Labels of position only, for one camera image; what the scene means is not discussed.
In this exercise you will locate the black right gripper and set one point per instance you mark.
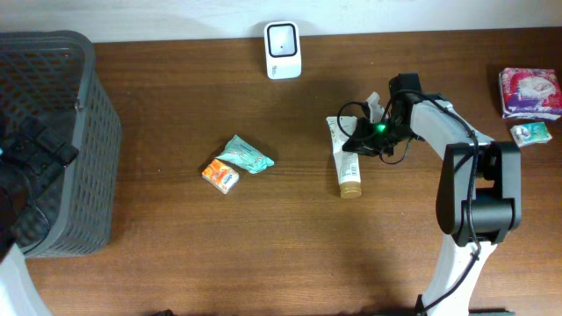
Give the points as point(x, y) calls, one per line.
point(364, 145)

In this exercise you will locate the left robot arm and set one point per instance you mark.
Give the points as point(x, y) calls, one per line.
point(32, 158)

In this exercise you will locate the small green tissue packet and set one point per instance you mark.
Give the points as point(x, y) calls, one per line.
point(530, 134)

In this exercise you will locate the dark grey plastic basket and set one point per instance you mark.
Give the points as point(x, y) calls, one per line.
point(51, 77)

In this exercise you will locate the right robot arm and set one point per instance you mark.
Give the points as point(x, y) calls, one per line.
point(479, 195)

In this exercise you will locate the teal soap pouch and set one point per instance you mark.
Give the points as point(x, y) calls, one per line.
point(238, 152)

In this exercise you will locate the red purple tissue pack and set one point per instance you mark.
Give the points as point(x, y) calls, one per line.
point(530, 93)

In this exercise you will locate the orange tissue packet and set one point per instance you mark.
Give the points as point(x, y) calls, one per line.
point(221, 176)

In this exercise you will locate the white barcode scanner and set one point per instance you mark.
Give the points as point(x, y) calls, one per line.
point(282, 50)

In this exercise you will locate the white tube gold cap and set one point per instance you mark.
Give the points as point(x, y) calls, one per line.
point(346, 163)

